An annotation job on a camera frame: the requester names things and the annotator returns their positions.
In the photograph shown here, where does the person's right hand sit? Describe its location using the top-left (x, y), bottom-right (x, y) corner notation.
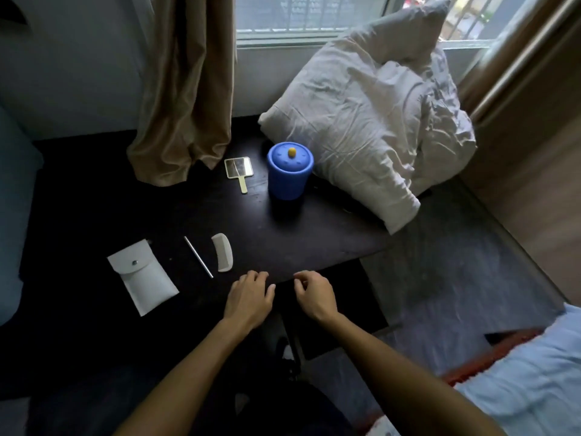
top-left (293, 270), bottom-right (339, 327)

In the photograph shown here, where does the thin metal stick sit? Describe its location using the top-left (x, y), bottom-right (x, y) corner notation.
top-left (183, 236), bottom-right (214, 279)

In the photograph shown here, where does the person's right forearm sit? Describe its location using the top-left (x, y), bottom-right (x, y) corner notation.
top-left (323, 311), bottom-right (504, 436)

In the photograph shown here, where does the white pillow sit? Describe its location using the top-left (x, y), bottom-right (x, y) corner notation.
top-left (258, 0), bottom-right (477, 236)

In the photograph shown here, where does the window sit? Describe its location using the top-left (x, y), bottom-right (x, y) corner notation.
top-left (235, 0), bottom-right (532, 49)

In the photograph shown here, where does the person's left hand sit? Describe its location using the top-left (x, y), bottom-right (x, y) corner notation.
top-left (222, 270), bottom-right (277, 334)

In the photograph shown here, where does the beige curtain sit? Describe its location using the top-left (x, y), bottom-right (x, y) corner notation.
top-left (456, 0), bottom-right (581, 125)
top-left (126, 0), bottom-right (237, 187)

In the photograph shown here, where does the red patterned mattress edge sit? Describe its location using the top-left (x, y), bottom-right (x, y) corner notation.
top-left (442, 329), bottom-right (545, 387)

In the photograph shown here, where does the light blue bedsheet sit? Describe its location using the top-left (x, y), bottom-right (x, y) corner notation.
top-left (454, 303), bottom-right (581, 436)

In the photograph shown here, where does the white comb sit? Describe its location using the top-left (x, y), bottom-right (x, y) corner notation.
top-left (211, 233), bottom-right (234, 273)

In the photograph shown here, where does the blue lidded container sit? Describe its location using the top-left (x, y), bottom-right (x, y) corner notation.
top-left (267, 141), bottom-right (315, 201)

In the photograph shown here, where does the person's left forearm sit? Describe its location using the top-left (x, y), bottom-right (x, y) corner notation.
top-left (113, 316), bottom-right (253, 436)

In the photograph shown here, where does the white snap pouch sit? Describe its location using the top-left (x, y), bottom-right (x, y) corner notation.
top-left (107, 239), bottom-right (180, 317)

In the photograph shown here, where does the small hand mirror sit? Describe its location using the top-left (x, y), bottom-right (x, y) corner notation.
top-left (224, 157), bottom-right (254, 195)

